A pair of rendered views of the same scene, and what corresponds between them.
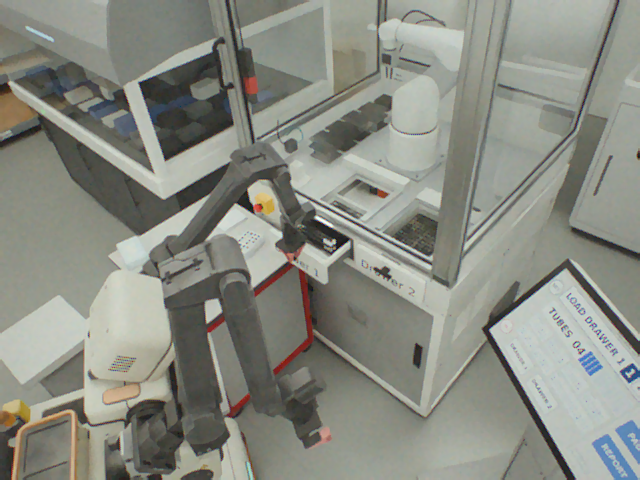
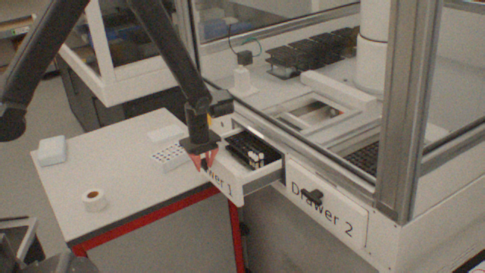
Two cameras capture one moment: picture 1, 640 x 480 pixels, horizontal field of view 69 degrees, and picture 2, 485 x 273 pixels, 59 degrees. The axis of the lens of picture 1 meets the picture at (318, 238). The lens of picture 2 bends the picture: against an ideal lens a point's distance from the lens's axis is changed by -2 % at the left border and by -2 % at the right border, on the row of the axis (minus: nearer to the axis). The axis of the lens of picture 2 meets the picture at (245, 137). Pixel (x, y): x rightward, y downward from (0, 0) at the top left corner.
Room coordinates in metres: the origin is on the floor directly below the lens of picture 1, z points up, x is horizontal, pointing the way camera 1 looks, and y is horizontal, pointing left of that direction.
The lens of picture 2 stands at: (0.22, -0.26, 1.59)
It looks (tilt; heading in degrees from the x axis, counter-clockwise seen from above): 30 degrees down; 13
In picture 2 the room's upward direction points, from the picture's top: 5 degrees counter-clockwise
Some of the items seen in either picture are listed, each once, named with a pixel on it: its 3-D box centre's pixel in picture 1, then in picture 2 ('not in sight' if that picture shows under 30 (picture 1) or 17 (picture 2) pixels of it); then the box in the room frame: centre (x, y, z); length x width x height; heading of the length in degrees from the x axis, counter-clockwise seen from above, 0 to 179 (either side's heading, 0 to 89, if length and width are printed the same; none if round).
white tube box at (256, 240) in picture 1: (247, 244); (170, 157); (1.43, 0.30, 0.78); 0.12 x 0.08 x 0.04; 145
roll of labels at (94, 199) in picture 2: not in sight; (94, 199); (1.18, 0.46, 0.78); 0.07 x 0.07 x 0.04
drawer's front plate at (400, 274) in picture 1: (388, 272); (322, 201); (1.11, -0.24, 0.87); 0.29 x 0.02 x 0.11; 43
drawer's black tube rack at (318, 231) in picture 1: (333, 228); (269, 145); (1.38, -0.06, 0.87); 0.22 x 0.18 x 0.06; 133
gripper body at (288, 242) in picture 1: (290, 235); (198, 133); (1.20, 0.09, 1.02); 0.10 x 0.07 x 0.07; 133
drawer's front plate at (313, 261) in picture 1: (297, 255); (214, 167); (1.25, 0.08, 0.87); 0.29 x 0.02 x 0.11; 43
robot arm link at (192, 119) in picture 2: (290, 221); (198, 111); (1.20, 0.09, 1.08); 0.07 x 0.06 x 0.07; 127
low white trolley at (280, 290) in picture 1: (223, 307); (145, 237); (1.44, 0.48, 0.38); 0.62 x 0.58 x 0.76; 43
